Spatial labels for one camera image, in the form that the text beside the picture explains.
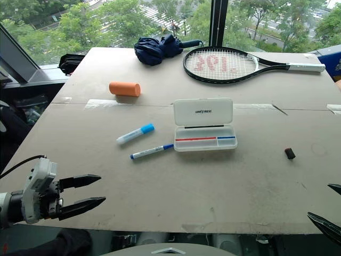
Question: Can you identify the blue white marker pen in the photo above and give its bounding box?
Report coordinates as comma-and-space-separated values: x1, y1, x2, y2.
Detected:
129, 143, 175, 161

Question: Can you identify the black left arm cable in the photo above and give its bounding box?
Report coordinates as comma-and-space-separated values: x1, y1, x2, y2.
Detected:
0, 155, 47, 180

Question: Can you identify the black white tennis racket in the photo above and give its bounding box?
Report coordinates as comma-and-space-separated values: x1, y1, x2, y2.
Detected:
182, 45, 326, 86

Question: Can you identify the white open pencil case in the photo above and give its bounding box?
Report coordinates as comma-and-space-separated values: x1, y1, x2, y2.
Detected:
173, 98, 238, 153

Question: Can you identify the orange foam cylinder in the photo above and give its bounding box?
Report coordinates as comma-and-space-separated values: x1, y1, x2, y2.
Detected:
109, 82, 141, 98

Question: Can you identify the small dark brown eraser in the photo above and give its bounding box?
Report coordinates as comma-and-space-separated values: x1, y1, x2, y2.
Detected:
284, 147, 297, 161

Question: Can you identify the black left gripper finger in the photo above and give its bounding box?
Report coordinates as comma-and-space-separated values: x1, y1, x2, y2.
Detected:
59, 174, 102, 190
58, 196, 107, 221

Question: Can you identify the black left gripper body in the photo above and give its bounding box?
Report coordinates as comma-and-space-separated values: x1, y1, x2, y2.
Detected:
38, 179, 66, 220

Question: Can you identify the grey robot torso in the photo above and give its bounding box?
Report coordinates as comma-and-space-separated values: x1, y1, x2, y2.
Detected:
101, 242, 238, 256

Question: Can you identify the white marker light-blue cap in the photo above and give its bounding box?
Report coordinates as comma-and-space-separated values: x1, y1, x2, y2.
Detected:
116, 123, 156, 146

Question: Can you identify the navy folded umbrella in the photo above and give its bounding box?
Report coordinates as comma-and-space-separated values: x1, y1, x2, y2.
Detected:
134, 34, 205, 66

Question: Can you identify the black folded bag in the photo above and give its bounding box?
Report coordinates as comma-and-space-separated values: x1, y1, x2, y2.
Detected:
58, 53, 86, 76

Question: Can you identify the slanted grey window frame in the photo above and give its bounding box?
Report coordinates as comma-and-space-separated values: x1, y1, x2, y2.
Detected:
0, 22, 67, 89

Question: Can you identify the blue box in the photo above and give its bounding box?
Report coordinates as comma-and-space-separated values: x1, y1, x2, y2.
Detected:
308, 44, 341, 81

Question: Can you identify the black window frame post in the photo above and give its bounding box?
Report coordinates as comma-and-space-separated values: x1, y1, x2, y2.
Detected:
208, 0, 229, 47

